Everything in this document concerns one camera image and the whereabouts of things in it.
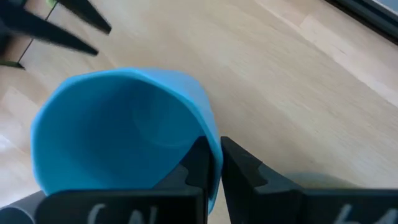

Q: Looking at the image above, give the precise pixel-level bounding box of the light blue mug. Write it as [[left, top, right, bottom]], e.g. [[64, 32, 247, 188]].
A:
[[29, 67, 224, 216]]

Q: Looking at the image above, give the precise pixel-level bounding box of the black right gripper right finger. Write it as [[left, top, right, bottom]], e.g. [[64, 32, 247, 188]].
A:
[[220, 136, 398, 224]]

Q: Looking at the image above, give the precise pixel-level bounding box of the black metal table frame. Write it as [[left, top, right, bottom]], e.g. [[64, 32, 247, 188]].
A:
[[324, 0, 398, 47]]

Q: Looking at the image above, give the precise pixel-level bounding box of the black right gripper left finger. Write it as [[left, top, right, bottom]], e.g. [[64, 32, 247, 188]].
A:
[[35, 136, 216, 224]]

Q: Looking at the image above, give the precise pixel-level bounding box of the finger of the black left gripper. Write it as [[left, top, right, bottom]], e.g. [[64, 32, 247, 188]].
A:
[[0, 3, 100, 57], [57, 0, 113, 35]]

